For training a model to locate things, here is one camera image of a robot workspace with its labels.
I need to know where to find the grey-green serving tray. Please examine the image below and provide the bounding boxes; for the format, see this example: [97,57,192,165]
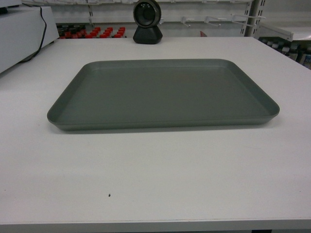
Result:
[47,59,280,131]

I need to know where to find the white pegboard hooks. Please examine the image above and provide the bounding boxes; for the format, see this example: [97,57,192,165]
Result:
[180,15,266,27]

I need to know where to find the black register power cable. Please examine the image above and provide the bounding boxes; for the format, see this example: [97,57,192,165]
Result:
[20,6,48,64]

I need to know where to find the dark-capped bottles right shelf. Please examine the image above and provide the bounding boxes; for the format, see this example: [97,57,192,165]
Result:
[258,37,311,69]

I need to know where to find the red-capped bottles row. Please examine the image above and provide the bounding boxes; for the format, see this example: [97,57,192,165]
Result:
[56,24,127,39]

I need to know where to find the white checkout register box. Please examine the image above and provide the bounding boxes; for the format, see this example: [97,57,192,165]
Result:
[0,5,59,72]

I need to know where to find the black round barcode scanner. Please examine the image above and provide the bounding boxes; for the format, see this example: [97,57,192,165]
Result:
[133,0,163,45]

